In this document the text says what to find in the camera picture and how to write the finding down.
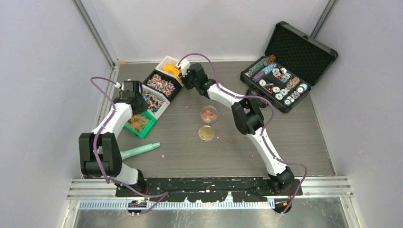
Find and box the aluminium frame rail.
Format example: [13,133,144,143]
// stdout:
[72,0,118,68]

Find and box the white bin with wrapped candies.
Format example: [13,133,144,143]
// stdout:
[142,85,170,120]

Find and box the mint green pen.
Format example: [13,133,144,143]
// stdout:
[120,142,161,160]

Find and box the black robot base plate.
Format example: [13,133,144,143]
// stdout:
[115,177,302,203]

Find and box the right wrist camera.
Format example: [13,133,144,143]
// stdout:
[175,58,191,76]

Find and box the clear plastic jar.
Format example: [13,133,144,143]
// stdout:
[201,105,218,125]

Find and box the gold jar lid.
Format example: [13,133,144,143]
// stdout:
[198,125,215,142]

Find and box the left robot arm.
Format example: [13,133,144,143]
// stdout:
[78,80,148,197]

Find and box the black bin with lollipops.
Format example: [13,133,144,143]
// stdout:
[143,70,182,102]

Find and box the orange plastic scoop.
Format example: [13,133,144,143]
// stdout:
[163,64,181,78]

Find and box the green bin with candies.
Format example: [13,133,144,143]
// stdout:
[124,111,157,139]

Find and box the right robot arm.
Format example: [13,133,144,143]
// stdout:
[176,61,295,195]

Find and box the black poker chip case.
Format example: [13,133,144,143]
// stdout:
[240,21,338,113]

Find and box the white bin with gummy candies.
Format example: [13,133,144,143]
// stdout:
[155,56,183,86]

